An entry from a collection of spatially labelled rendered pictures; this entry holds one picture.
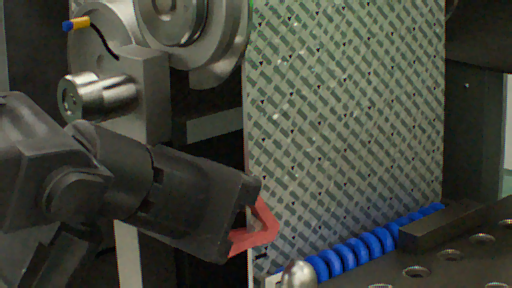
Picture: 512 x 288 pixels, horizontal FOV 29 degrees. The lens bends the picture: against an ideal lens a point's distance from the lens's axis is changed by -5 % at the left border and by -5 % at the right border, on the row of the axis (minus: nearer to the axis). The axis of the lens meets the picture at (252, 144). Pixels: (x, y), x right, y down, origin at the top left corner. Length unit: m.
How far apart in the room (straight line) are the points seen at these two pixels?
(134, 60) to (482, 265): 0.32
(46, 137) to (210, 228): 0.16
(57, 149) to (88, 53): 0.33
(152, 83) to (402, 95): 0.22
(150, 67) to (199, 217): 0.13
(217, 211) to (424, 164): 0.27
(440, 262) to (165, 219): 0.25
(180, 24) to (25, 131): 0.20
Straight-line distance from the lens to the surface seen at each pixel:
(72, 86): 0.78
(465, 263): 0.85
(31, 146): 0.60
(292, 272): 0.74
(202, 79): 0.80
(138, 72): 0.80
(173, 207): 0.71
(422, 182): 0.95
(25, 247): 0.68
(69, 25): 0.81
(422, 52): 0.91
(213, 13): 0.76
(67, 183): 0.61
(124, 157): 0.68
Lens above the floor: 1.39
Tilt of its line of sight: 18 degrees down
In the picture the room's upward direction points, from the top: 2 degrees counter-clockwise
